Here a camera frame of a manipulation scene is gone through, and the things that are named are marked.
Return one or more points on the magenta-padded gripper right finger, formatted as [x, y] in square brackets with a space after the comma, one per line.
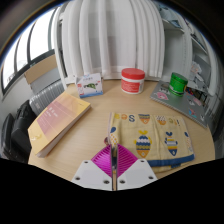
[135, 173]

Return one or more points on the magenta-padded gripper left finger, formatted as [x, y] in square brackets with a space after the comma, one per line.
[93, 173]

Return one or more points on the yellow fish-print towel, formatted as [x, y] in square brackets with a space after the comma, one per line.
[160, 140]

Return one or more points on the yellow and pink book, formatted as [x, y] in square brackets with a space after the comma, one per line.
[58, 121]

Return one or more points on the large black suitcase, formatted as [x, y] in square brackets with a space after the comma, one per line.
[23, 130]

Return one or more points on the small white card box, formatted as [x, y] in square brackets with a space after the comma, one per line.
[89, 85]

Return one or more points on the silver ribbed suitcase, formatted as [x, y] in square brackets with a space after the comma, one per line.
[45, 98]

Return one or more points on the white jar with red lid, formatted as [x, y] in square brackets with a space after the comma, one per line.
[132, 81]

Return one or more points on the small black suitcase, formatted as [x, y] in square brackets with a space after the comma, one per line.
[6, 136]

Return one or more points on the green round tin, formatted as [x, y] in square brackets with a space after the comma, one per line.
[177, 85]

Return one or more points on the brown cardboard box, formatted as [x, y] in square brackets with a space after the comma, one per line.
[41, 69]

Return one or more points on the white shelf unit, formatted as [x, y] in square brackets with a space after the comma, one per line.
[196, 56]

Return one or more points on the white curtain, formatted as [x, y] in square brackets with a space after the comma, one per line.
[110, 36]

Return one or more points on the black-framed window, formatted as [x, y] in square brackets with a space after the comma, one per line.
[26, 46]

